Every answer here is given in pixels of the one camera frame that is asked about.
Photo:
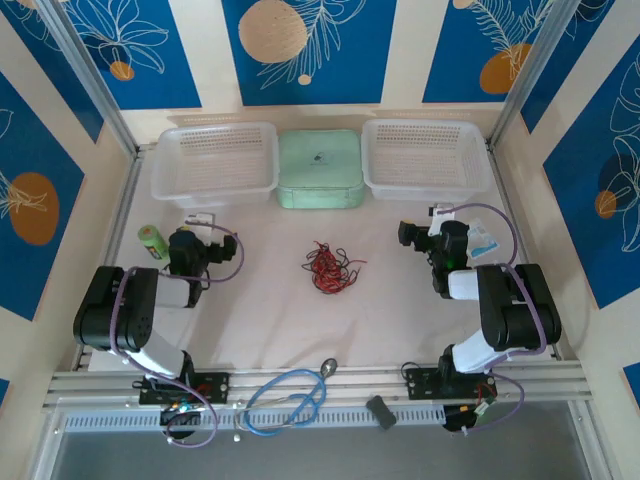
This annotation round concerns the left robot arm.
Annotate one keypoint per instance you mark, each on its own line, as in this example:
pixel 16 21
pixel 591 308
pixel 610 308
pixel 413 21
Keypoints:
pixel 95 310

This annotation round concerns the white blue surgical packet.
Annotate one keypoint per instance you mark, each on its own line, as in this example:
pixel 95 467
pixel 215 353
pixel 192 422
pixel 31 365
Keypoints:
pixel 485 242

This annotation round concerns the white perforated plastic basket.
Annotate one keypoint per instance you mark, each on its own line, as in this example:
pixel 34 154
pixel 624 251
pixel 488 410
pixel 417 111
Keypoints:
pixel 215 160
pixel 425 155

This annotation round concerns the white table cloth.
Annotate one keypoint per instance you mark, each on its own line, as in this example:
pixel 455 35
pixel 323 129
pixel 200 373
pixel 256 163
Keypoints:
pixel 280 330

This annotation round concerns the mint green lidded box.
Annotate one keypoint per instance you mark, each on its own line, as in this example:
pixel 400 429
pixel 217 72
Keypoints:
pixel 320 175

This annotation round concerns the blue stethoscope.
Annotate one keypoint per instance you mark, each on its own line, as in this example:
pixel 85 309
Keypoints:
pixel 328 367

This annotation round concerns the base wiring connector bundle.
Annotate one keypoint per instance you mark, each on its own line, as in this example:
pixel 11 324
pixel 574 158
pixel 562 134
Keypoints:
pixel 480 407
pixel 177 407

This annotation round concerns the blue panel with orange blob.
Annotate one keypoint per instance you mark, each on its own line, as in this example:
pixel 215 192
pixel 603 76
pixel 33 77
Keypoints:
pixel 50 150

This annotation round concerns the small black block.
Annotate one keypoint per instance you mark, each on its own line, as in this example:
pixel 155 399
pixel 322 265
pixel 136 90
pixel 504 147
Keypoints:
pixel 381 412

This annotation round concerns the grey metal shelf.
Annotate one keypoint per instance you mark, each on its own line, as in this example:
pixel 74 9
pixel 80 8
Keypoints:
pixel 350 457

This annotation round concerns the aluminium side rail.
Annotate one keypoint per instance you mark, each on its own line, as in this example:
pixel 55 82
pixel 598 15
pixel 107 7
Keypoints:
pixel 117 227
pixel 504 190

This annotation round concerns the blue floral wall panel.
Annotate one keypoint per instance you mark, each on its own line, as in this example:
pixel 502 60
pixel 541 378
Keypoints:
pixel 70 90
pixel 575 225
pixel 450 50
pixel 551 85
pixel 632 382
pixel 350 75
pixel 175 50
pixel 4 392

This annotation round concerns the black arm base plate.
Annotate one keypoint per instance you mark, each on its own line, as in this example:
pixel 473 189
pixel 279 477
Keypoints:
pixel 420 382
pixel 217 387

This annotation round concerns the aluminium frame rail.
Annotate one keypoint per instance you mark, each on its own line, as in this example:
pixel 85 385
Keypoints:
pixel 350 382

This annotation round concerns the aluminium frame post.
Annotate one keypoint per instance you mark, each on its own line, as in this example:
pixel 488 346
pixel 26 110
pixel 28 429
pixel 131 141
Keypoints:
pixel 90 75
pixel 531 75

